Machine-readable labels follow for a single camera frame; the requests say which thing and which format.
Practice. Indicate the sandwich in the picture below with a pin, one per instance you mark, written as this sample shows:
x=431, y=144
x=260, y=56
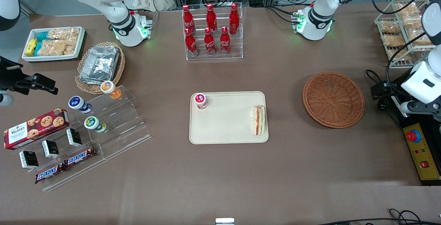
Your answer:
x=259, y=121

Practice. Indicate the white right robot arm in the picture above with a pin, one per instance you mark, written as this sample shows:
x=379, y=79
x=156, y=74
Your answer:
x=117, y=18

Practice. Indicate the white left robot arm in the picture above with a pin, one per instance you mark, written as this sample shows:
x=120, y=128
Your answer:
x=320, y=14

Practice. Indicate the brown wicker basket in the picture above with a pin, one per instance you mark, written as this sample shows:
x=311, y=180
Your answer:
x=333, y=100

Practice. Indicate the light wicker basket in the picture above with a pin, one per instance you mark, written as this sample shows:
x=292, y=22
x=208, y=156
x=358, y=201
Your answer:
x=119, y=70

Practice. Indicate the cream plastic tray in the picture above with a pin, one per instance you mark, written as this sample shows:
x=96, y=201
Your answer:
x=227, y=121

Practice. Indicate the yellow snack pack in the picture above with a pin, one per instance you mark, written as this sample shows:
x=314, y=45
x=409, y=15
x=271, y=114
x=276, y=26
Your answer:
x=31, y=47

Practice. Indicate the clear snack bag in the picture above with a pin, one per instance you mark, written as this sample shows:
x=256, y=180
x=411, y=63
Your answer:
x=399, y=55
x=389, y=27
x=422, y=39
x=413, y=22
x=406, y=10
x=392, y=40

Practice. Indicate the blue gum bottle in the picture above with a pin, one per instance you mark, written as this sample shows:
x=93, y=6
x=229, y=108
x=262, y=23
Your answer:
x=77, y=103

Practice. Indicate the teal snack pack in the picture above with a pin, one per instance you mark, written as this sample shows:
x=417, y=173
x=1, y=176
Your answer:
x=38, y=48
x=42, y=36

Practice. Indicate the clear rice cracker bag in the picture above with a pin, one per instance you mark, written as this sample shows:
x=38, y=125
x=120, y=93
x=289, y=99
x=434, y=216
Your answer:
x=63, y=34
x=55, y=48

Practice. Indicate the red Walkers cookie box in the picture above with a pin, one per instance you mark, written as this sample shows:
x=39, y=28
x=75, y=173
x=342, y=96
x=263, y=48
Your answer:
x=34, y=128

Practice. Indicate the white plastic bin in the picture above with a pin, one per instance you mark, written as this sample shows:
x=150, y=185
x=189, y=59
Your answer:
x=81, y=42

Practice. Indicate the silver foil pack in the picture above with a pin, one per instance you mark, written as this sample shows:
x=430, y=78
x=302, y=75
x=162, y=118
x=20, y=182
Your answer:
x=100, y=63

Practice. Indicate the yellow emergency stop box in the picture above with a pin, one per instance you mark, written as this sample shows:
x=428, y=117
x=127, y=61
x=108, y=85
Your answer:
x=423, y=152

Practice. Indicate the small black white box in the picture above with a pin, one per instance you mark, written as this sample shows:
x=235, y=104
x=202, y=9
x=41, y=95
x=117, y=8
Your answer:
x=28, y=159
x=50, y=149
x=74, y=137

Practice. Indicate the green gum bottle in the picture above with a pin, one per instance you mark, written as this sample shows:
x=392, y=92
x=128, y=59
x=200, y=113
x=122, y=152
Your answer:
x=92, y=123

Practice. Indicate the orange gum bottle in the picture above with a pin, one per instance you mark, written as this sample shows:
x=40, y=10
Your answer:
x=109, y=88

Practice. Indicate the Snickers chocolate bar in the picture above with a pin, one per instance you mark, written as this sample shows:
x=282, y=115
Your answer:
x=80, y=156
x=50, y=173

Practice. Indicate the clear acrylic stepped stand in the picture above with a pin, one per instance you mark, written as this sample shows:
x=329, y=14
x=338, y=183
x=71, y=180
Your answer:
x=120, y=128

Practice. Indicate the red cola bottle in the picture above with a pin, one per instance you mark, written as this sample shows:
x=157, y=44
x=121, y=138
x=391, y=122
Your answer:
x=234, y=18
x=211, y=18
x=209, y=44
x=225, y=42
x=187, y=18
x=191, y=44

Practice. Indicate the clear acrylic bottle stand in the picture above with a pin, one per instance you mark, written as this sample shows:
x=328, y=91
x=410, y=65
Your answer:
x=237, y=45

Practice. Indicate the red gum bottle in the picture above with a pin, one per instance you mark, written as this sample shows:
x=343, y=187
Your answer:
x=200, y=101

